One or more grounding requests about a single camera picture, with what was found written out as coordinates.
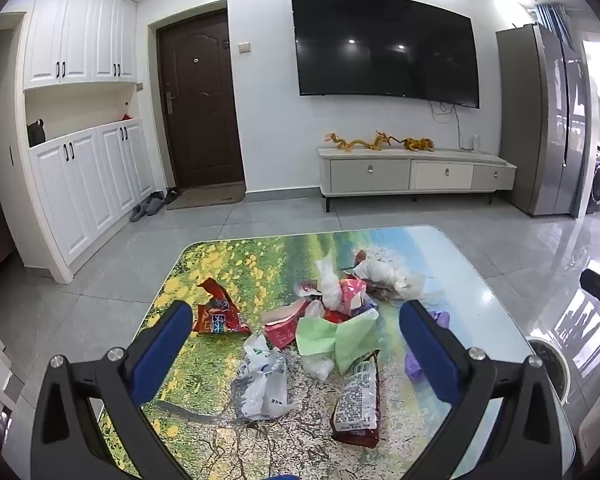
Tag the white trash bin black liner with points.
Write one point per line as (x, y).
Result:
(550, 370)

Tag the pink wrapper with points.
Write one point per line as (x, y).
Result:
(354, 297)

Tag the white built-in shoe cabinet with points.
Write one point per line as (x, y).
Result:
(80, 200)

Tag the dark red snack packet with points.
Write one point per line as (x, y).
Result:
(357, 405)

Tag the red snack wrapper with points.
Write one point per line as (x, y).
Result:
(215, 312)

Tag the black handbag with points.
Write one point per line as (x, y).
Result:
(36, 132)

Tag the white printed plastic bag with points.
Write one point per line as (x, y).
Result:
(265, 385)

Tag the small white device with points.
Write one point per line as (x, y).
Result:
(476, 142)

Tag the crumpled white plastic bag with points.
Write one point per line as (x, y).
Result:
(387, 272)

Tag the brown door mat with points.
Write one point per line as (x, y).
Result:
(207, 196)

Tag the round printed lid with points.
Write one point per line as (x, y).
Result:
(306, 290)

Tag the golden tiger figurine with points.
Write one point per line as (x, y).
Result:
(419, 144)

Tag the beige wall switch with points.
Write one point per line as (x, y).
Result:
(243, 47)

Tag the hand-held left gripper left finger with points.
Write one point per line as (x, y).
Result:
(167, 342)

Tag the purple plastic bag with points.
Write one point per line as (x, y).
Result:
(412, 367)

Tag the silver refrigerator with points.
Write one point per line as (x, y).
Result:
(545, 120)

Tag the golden dragon figurine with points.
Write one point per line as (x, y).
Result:
(381, 140)
(344, 143)

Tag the clear red-printed wrapper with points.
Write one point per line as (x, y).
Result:
(380, 294)

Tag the white television stand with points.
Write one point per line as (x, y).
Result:
(415, 172)

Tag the green paper bag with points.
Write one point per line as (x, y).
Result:
(330, 340)

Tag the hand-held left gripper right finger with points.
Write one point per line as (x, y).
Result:
(430, 350)

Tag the blue curtain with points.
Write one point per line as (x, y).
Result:
(552, 17)

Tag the pink red packet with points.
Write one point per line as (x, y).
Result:
(282, 334)

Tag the dark brown entrance door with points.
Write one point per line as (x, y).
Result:
(200, 95)

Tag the twisted white plastic bag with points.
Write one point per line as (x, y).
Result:
(330, 285)

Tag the large black wall television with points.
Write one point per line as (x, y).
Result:
(380, 45)

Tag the black slipper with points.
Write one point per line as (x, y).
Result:
(172, 194)

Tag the clear plastic bag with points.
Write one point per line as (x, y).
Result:
(316, 366)

